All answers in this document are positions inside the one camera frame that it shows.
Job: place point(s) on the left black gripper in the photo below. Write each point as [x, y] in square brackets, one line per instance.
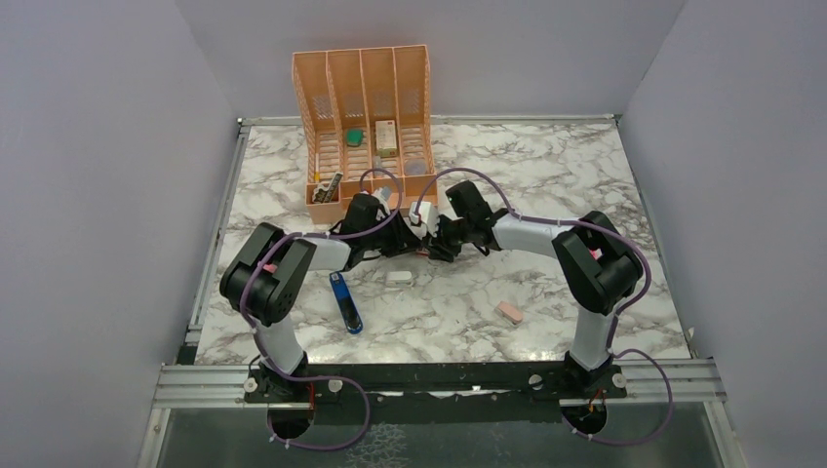
[403, 238]

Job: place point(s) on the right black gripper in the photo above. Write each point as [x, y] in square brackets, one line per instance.
[440, 251]

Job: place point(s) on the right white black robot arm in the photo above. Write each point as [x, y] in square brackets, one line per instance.
[600, 269]

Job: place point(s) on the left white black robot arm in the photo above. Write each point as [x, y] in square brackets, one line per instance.
[265, 277]

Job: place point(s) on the blue stapler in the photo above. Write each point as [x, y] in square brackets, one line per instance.
[345, 303]

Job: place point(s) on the clear round lid in organizer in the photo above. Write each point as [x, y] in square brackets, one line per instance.
[416, 167]

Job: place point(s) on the black white item in organizer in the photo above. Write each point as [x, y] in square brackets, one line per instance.
[324, 192]

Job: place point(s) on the white green box in organizer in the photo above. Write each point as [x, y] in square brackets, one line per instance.
[386, 141]

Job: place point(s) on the green object in organizer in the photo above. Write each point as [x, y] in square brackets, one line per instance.
[354, 137]

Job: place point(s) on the orange plastic desk organizer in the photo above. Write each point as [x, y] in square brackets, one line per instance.
[338, 90]

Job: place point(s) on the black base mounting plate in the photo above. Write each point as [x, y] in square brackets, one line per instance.
[430, 393]

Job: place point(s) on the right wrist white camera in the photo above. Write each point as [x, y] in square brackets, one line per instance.
[424, 219]

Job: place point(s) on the wrist white camera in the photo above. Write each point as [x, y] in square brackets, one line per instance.
[424, 219]
[384, 195]

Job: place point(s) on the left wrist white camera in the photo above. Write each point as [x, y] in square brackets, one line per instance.
[384, 195]

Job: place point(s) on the aluminium frame rail front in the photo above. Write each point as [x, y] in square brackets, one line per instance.
[222, 387]

